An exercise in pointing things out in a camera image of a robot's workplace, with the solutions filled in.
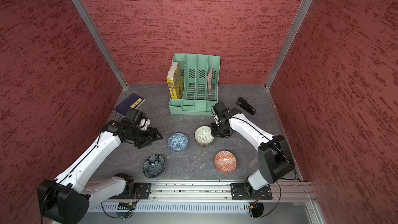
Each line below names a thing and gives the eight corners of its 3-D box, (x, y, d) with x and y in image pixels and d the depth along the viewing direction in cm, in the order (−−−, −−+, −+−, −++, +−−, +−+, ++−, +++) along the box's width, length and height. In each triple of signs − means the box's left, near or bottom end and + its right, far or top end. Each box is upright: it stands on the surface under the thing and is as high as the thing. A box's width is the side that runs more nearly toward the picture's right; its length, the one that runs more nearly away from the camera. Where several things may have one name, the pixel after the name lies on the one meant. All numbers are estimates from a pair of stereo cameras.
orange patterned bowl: (215, 173, 81) (216, 171, 77) (214, 153, 88) (215, 150, 84) (236, 173, 82) (238, 171, 78) (233, 153, 88) (235, 150, 84)
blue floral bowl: (167, 152, 88) (166, 149, 84) (170, 135, 94) (169, 132, 91) (187, 152, 88) (186, 149, 84) (188, 135, 95) (188, 132, 91)
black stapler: (253, 115, 105) (254, 112, 102) (236, 102, 113) (237, 98, 109) (256, 113, 107) (257, 109, 104) (239, 100, 114) (240, 96, 111)
